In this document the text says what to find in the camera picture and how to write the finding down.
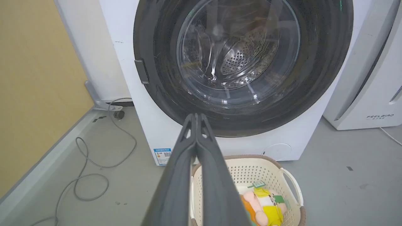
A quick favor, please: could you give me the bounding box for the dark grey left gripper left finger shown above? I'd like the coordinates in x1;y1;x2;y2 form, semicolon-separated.
141;113;198;226

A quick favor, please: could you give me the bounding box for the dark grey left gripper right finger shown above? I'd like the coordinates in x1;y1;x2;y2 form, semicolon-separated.
196;113;252;226

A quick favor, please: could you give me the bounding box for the round dark washing machine door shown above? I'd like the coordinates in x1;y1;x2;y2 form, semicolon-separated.
133;0;354;137

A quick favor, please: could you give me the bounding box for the white front-load washing machine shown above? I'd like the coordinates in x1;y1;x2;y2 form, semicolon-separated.
99;0;376;166

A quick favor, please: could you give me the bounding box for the blue energy label sticker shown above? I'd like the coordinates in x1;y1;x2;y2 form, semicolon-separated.
153;148;172;166

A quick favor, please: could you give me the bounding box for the plush doll in yellow clothes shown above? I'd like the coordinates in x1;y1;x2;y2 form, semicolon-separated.
240;180;291;226

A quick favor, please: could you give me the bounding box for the cream perforated laundry basket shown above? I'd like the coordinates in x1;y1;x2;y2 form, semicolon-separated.
189;154;307;226

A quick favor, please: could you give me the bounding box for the white Feelbird appliance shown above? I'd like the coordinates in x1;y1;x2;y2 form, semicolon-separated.
323;0;402;131

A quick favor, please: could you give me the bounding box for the grey power cable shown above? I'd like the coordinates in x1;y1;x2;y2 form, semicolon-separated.
30;98;137;226

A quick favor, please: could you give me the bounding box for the white thin cable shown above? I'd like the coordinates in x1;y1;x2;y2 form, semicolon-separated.
379;127;402;147

